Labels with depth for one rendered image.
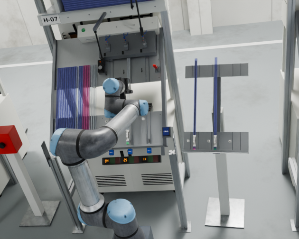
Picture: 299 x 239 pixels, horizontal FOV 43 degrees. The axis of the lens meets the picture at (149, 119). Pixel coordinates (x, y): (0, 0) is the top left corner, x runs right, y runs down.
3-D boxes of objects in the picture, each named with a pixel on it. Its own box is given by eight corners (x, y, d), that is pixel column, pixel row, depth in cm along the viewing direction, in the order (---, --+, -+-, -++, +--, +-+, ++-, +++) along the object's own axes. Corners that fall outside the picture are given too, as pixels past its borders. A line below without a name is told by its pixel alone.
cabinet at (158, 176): (183, 196, 276) (172, 126, 242) (91, 198, 289) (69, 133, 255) (187, 141, 329) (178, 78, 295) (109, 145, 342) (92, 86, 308)
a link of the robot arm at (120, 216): (133, 239, 170) (126, 218, 162) (106, 234, 174) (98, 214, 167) (142, 218, 179) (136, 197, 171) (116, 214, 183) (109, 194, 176)
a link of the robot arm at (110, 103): (121, 118, 181) (122, 95, 180) (100, 117, 185) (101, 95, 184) (128, 118, 188) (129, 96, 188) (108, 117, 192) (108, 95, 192)
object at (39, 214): (50, 226, 273) (10, 140, 230) (19, 226, 277) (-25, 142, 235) (60, 201, 292) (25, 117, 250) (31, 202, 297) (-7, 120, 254)
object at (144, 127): (163, 144, 215) (163, 143, 212) (54, 150, 227) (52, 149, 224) (163, 111, 219) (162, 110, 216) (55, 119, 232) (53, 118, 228)
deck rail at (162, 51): (168, 146, 216) (166, 145, 211) (164, 147, 217) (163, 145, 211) (164, 31, 233) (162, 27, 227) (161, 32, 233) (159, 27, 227)
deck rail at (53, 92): (56, 152, 229) (51, 151, 224) (53, 152, 230) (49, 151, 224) (60, 43, 245) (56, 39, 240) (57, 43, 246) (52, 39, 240)
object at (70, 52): (162, 83, 225) (161, 80, 220) (58, 92, 238) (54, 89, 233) (161, 32, 233) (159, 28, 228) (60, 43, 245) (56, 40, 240)
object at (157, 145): (164, 147, 217) (162, 145, 210) (56, 152, 229) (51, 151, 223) (164, 144, 217) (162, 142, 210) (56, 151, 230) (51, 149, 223)
